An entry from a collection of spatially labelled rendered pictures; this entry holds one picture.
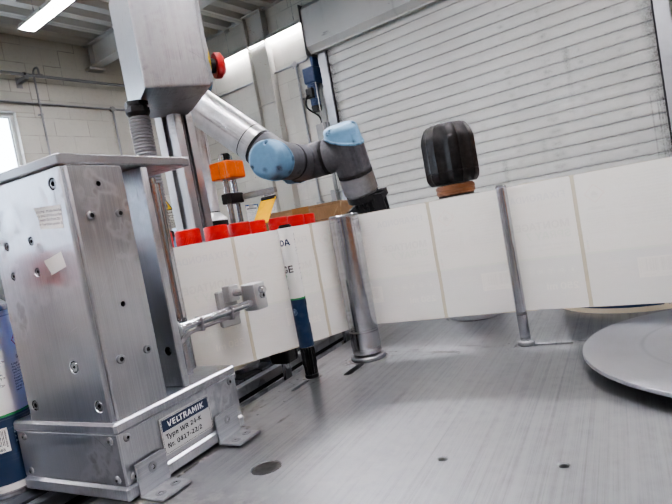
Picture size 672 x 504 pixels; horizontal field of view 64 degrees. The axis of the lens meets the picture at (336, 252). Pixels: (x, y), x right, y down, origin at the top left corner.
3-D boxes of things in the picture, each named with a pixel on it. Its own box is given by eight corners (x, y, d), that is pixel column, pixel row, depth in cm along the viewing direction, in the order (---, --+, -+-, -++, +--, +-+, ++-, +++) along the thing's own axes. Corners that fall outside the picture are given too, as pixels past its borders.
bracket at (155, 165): (58, 163, 38) (55, 149, 38) (-26, 191, 43) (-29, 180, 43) (190, 165, 50) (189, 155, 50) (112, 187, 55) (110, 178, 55)
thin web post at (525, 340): (534, 346, 61) (507, 183, 60) (516, 347, 61) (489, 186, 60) (536, 342, 62) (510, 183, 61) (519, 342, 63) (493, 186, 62)
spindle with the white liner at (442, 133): (500, 318, 77) (465, 113, 76) (440, 322, 81) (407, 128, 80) (510, 305, 85) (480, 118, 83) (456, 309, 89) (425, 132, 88)
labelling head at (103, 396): (130, 503, 39) (58, 156, 38) (26, 489, 45) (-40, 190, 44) (246, 424, 51) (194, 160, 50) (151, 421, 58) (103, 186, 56)
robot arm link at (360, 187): (333, 184, 112) (347, 171, 119) (341, 204, 114) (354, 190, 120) (365, 177, 109) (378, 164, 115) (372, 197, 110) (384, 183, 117)
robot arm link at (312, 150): (263, 149, 111) (309, 135, 107) (287, 152, 121) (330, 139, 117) (271, 186, 111) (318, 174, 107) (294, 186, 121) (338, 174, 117)
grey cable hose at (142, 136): (163, 242, 77) (134, 97, 76) (146, 246, 79) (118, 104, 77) (180, 240, 80) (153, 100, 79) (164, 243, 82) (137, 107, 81)
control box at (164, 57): (144, 88, 72) (116, -53, 71) (131, 120, 88) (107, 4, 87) (217, 85, 77) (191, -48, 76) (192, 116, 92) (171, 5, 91)
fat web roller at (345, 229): (377, 363, 66) (350, 212, 65) (345, 364, 68) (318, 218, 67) (391, 352, 70) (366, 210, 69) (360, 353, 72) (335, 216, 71)
